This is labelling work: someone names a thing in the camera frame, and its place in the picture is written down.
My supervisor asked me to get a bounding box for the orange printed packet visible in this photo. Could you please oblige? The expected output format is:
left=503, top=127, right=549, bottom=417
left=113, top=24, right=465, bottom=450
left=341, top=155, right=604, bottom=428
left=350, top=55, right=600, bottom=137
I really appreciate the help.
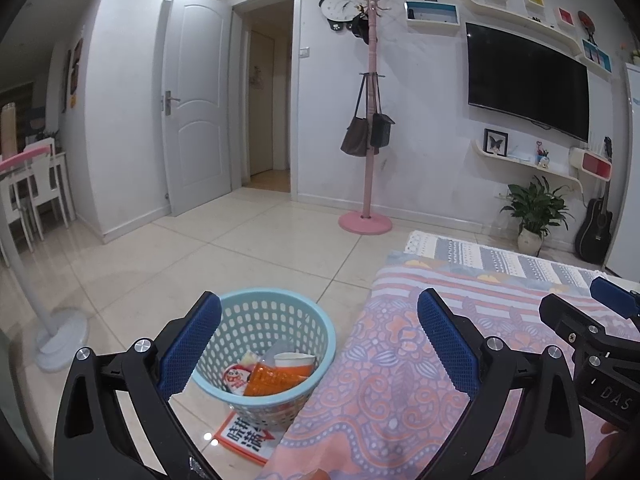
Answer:
left=244, top=362, right=313, bottom=397

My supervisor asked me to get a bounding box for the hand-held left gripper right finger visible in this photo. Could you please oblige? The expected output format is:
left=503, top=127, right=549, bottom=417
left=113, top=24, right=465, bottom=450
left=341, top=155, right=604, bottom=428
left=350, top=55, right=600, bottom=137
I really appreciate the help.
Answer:
left=417, top=287, right=587, bottom=480

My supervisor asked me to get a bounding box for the white chair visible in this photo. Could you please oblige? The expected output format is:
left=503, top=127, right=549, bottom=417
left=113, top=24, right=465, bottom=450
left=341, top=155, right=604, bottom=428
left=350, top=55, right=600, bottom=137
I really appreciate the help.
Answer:
left=27, top=152, right=77, bottom=242
left=0, top=170, right=37, bottom=267

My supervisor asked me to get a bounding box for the tall beige roll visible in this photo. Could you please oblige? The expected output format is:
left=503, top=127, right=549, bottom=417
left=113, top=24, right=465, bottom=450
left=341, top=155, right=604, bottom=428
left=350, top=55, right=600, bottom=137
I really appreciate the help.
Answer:
left=0, top=102, right=19, bottom=159

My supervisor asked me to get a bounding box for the white room door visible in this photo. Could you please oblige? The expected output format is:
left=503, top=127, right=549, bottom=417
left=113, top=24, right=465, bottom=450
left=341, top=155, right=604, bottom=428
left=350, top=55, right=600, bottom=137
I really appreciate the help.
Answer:
left=160, top=0, right=234, bottom=217

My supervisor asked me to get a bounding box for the white refrigerator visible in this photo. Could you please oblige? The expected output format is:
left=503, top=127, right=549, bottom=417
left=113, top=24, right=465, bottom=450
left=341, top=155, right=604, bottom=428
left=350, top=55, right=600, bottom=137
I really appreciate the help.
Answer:
left=602, top=62, right=640, bottom=279

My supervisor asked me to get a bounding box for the grey striped lace cloth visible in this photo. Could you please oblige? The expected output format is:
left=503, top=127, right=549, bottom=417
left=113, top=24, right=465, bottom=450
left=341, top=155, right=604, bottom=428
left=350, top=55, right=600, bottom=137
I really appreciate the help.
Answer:
left=404, top=230, right=618, bottom=292

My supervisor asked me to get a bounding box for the black handbag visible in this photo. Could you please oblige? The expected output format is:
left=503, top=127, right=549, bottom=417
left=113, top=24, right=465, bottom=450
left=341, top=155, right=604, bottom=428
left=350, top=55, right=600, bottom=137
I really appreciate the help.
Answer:
left=369, top=75, right=396, bottom=149

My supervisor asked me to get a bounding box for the small blue box shelf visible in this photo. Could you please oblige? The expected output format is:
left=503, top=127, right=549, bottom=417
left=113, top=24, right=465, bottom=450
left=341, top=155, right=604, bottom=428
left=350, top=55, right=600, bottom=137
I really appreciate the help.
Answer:
left=582, top=40, right=614, bottom=71

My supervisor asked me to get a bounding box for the white curved wall shelf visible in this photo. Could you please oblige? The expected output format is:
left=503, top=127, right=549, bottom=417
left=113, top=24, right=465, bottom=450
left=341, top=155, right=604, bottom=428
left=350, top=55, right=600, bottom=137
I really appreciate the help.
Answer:
left=471, top=139, right=584, bottom=194

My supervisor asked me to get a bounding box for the pink patterned blanket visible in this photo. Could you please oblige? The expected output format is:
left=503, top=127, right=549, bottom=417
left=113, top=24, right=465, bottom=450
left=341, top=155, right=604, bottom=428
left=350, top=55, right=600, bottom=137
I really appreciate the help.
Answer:
left=265, top=252, right=640, bottom=480

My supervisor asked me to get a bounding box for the pink coat rack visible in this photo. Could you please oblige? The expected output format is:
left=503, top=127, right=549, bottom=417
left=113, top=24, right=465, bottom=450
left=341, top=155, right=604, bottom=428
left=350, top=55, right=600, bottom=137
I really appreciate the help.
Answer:
left=337, top=0, right=404, bottom=236

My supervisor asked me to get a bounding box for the green potted plant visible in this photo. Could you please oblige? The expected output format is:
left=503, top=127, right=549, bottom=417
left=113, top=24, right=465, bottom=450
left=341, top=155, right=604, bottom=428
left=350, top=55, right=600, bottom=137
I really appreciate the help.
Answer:
left=500, top=176, right=576, bottom=257

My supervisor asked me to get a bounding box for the black flat television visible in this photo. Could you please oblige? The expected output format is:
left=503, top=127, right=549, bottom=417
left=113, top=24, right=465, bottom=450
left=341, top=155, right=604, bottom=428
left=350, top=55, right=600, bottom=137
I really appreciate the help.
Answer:
left=465, top=21, right=590, bottom=143

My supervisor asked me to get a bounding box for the long white curved shelf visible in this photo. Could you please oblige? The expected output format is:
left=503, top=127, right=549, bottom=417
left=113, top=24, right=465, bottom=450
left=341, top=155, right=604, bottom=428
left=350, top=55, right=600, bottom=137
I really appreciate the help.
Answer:
left=462, top=0, right=614, bottom=79

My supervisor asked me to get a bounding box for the clear plastic wrapper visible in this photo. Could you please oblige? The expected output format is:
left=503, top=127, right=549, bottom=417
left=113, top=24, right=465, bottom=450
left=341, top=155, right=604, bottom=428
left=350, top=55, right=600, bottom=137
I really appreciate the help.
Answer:
left=259, top=339, right=297, bottom=367

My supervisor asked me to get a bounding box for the red and white printed sheet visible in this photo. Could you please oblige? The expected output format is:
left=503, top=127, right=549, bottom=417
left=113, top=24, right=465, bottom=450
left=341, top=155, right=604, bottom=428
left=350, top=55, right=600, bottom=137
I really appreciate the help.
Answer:
left=214, top=410, right=279, bottom=466

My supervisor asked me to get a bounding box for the dark framed wall picture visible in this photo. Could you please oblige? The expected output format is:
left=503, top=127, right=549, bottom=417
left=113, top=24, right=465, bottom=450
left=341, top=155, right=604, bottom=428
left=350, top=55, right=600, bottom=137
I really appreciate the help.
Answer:
left=60, top=50, right=71, bottom=114
left=72, top=37, right=85, bottom=97

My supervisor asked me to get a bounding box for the framed butterfly picture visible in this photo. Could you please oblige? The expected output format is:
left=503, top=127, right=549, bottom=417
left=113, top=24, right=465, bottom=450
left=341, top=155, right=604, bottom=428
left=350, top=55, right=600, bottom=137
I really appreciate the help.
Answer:
left=483, top=128, right=510, bottom=159

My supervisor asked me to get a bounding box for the white and red round packet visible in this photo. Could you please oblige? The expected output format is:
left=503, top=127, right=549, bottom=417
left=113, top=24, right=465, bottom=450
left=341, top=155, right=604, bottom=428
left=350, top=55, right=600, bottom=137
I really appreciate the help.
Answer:
left=222, top=364, right=254, bottom=395

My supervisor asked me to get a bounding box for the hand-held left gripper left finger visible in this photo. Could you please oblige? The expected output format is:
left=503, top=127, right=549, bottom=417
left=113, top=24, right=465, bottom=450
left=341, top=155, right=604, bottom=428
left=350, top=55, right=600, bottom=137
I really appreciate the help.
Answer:
left=54, top=291, right=223, bottom=480

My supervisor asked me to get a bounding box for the white standing fan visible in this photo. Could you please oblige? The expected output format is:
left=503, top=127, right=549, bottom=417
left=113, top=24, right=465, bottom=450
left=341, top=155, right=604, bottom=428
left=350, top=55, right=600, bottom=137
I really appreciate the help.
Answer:
left=0, top=142, right=92, bottom=374

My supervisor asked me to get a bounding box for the blue box wall shelf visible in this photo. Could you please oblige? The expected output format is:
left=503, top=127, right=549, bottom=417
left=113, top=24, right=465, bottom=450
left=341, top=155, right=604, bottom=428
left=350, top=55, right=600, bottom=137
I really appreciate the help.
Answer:
left=405, top=1, right=460, bottom=29

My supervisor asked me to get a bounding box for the beige hallway door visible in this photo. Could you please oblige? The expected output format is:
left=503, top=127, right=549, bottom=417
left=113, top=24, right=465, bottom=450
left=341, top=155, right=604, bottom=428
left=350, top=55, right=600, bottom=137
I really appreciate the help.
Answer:
left=248, top=30, right=276, bottom=177

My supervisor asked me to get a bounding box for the brown handbag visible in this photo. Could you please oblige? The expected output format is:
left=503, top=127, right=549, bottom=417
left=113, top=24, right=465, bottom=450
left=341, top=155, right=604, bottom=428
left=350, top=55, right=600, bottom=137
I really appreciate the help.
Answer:
left=340, top=75, right=372, bottom=158

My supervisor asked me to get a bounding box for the black hat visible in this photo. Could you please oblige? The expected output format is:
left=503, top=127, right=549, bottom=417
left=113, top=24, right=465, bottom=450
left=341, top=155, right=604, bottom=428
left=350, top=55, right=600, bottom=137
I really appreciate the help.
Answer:
left=350, top=12, right=370, bottom=45

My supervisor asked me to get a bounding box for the table tennis paddle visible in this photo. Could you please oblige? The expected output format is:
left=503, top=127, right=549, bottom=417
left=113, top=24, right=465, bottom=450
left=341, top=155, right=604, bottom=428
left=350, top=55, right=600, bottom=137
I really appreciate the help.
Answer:
left=577, top=10, right=599, bottom=44

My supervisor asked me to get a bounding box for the panda wall clock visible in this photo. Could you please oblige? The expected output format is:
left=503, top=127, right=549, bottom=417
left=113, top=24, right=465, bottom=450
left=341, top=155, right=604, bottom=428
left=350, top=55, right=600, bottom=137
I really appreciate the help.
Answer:
left=319, top=0, right=372, bottom=34

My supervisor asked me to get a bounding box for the red and white box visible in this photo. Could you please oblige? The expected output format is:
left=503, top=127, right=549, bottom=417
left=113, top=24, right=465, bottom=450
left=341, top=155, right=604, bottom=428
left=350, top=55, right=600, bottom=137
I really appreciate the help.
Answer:
left=570, top=147, right=614, bottom=181

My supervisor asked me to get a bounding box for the light blue plastic basket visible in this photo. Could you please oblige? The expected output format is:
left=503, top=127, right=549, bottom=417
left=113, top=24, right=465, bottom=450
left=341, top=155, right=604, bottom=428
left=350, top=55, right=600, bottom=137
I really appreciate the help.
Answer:
left=191, top=287, right=337, bottom=428

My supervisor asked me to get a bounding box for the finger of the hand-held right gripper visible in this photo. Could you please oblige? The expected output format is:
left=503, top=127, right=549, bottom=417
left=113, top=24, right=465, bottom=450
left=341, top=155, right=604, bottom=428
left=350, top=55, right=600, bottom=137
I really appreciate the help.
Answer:
left=539, top=292, right=640, bottom=366
left=589, top=276, right=640, bottom=333

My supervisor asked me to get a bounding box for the black guitar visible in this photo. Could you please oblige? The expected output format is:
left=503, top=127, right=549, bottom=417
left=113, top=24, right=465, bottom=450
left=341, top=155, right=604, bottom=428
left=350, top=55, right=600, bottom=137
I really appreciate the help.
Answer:
left=574, top=136, right=614, bottom=265

